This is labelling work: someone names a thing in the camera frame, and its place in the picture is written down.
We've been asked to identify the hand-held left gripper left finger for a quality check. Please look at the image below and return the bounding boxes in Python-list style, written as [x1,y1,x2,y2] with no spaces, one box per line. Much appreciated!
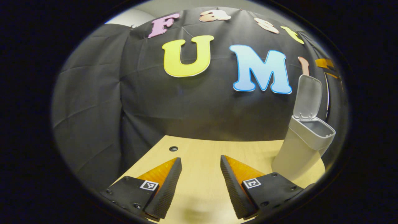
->
[99,157,183,222]

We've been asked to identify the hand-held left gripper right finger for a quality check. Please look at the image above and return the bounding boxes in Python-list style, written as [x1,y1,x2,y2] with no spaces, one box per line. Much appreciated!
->
[220,155,305,220]

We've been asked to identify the white desktop garbage bin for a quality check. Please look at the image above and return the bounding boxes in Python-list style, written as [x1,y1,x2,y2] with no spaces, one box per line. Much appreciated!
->
[271,75,336,181]

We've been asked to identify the wooden desktop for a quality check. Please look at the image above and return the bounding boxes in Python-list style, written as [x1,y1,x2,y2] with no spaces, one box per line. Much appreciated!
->
[110,135,326,224]

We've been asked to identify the black backdrop cloth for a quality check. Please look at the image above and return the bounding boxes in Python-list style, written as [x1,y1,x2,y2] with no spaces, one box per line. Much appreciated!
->
[51,7,349,193]

